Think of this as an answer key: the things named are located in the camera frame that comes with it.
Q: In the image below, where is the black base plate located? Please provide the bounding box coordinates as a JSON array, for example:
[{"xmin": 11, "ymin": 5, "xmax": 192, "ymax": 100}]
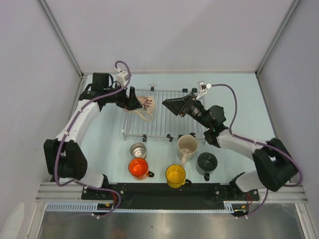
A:
[{"xmin": 81, "ymin": 183, "xmax": 260, "ymax": 211}]

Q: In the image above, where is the purple cable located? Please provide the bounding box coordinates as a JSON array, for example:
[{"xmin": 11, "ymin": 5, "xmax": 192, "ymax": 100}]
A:
[
  {"xmin": 206, "ymin": 83, "xmax": 304, "ymax": 220},
  {"xmin": 54, "ymin": 60, "xmax": 132, "ymax": 221}
]

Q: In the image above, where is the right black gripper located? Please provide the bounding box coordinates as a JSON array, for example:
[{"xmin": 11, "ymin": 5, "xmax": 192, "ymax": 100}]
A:
[{"xmin": 162, "ymin": 92, "xmax": 212, "ymax": 128}]

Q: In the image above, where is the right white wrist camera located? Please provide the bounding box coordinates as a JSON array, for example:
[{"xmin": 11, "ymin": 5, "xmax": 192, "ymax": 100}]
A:
[{"xmin": 196, "ymin": 81, "xmax": 212, "ymax": 100}]

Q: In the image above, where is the yellow mug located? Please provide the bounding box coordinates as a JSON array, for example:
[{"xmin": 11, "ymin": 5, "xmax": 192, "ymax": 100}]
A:
[{"xmin": 165, "ymin": 164, "xmax": 192, "ymax": 189}]

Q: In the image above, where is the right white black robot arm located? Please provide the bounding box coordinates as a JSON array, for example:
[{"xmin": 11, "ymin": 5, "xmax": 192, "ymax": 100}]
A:
[{"xmin": 162, "ymin": 93, "xmax": 299, "ymax": 200}]

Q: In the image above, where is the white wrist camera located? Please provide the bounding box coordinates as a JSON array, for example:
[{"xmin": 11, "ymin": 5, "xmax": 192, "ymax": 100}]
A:
[
  {"xmin": 116, "ymin": 71, "xmax": 130, "ymax": 87},
  {"xmin": 196, "ymin": 81, "xmax": 212, "ymax": 100}
]

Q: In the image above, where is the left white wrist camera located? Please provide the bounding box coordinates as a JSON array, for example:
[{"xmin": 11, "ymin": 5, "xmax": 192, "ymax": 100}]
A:
[{"xmin": 116, "ymin": 71, "xmax": 130, "ymax": 87}]

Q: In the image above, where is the dark green mug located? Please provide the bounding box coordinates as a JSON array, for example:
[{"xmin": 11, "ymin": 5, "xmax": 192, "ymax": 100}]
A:
[{"xmin": 196, "ymin": 152, "xmax": 218, "ymax": 181}]

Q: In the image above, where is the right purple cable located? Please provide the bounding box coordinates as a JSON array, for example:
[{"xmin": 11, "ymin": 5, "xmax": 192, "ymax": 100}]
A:
[{"xmin": 206, "ymin": 83, "xmax": 304, "ymax": 220}]

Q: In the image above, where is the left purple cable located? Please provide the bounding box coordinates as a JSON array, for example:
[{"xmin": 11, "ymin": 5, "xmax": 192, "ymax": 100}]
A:
[{"xmin": 54, "ymin": 60, "xmax": 132, "ymax": 221}]

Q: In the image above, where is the beige mug blue print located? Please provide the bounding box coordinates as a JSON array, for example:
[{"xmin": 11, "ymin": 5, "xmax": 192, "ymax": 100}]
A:
[{"xmin": 177, "ymin": 135, "xmax": 198, "ymax": 166}]

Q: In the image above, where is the metal wire dish rack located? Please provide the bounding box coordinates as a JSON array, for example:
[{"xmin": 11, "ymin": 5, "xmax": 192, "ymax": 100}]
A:
[{"xmin": 122, "ymin": 86, "xmax": 206, "ymax": 143}]

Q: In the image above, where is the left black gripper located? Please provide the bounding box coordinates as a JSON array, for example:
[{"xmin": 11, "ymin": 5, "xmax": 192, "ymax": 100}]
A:
[{"xmin": 103, "ymin": 81, "xmax": 141, "ymax": 111}]

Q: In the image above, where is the small steel cup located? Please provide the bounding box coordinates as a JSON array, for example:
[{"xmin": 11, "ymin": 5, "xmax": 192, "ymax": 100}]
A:
[{"xmin": 130, "ymin": 143, "xmax": 147, "ymax": 159}]

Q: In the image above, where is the beige mug coral print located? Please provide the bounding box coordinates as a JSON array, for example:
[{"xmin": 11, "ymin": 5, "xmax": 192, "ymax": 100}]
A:
[{"xmin": 124, "ymin": 96, "xmax": 156, "ymax": 122}]

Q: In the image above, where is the grey slotted cable duct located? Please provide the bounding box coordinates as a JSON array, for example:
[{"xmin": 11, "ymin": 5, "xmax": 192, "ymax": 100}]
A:
[{"xmin": 46, "ymin": 201, "xmax": 236, "ymax": 214}]

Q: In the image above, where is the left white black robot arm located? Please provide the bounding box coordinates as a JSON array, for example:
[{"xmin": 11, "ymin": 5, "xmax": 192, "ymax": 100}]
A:
[{"xmin": 43, "ymin": 70, "xmax": 142, "ymax": 199}]

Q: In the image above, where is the orange mug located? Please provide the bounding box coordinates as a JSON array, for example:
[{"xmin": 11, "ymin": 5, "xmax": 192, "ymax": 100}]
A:
[{"xmin": 128, "ymin": 158, "xmax": 155, "ymax": 180}]

